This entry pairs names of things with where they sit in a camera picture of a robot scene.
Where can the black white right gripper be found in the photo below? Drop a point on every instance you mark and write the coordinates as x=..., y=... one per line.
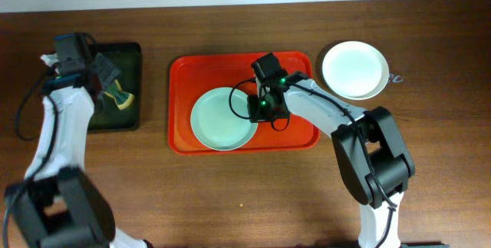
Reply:
x=255, y=116

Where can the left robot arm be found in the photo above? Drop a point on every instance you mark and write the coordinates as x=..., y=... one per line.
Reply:
x=56, y=205

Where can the yellow green sponge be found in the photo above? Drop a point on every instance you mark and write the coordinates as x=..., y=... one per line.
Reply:
x=122, y=99

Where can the light blue plate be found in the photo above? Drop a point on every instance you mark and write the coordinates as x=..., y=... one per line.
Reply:
x=358, y=97

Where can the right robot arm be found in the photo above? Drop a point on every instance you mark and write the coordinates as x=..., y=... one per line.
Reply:
x=373, y=159

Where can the white plate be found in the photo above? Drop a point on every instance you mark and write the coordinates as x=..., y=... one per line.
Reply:
x=354, y=67

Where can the light green plate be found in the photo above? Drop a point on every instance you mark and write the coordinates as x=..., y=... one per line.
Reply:
x=216, y=126

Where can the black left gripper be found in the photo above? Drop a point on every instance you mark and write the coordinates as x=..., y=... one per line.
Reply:
x=106, y=71

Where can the black rectangular water tray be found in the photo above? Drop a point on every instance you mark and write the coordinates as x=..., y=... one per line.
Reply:
x=107, y=116

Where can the red plastic tray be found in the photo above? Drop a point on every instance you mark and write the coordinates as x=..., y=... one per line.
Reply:
x=192, y=76

